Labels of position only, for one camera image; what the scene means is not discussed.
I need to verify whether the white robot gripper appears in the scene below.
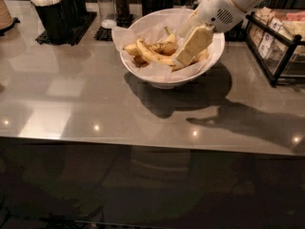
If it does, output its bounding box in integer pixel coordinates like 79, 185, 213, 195
174, 0, 246, 66

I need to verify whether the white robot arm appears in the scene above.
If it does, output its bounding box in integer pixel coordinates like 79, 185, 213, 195
173, 0, 265, 67

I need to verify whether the back spotted yellow banana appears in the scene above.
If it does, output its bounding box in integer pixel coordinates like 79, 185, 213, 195
123, 27, 177, 56

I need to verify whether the white ceramic bowl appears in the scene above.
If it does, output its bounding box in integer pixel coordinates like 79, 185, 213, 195
118, 8, 226, 90

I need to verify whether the black condiment rack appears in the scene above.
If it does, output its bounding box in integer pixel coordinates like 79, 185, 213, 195
246, 8, 305, 86

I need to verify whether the pepper grinder dark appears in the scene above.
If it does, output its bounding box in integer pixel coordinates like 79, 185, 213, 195
114, 0, 131, 25

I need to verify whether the black rubber mat small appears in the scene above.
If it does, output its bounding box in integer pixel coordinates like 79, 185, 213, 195
94, 14, 134, 41

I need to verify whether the salt grinder clear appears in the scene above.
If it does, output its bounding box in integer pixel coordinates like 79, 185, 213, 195
97, 0, 116, 30

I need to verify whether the black cutlery holder back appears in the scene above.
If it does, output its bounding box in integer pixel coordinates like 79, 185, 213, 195
61, 0, 82, 28

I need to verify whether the black cutlery holder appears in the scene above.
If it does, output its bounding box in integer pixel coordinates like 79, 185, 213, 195
30, 0, 68, 45
61, 0, 82, 28

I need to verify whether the black cutlery holder front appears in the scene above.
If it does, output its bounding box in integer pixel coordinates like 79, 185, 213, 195
30, 0, 68, 45

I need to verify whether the black rubber mat left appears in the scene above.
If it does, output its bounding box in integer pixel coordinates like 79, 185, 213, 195
36, 11, 97, 46

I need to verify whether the stack of paper cups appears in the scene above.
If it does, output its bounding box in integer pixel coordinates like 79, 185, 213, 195
0, 0, 13, 30

